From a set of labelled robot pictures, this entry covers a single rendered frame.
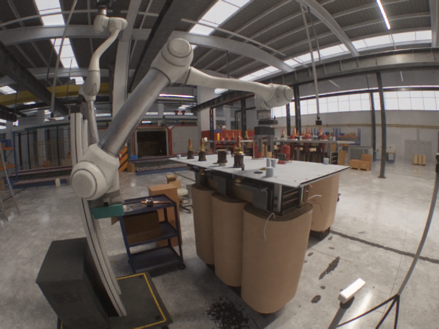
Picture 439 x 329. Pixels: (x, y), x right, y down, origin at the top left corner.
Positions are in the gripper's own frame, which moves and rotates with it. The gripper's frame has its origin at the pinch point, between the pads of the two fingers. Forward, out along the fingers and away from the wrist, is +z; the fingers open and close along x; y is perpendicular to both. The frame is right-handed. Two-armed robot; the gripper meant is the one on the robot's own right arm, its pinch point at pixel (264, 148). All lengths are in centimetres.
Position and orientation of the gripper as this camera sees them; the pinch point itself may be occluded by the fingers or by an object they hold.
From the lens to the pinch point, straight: 112.9
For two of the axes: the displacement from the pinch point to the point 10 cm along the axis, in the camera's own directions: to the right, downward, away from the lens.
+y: -5.4, -0.9, 8.4
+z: 0.3, 9.9, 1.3
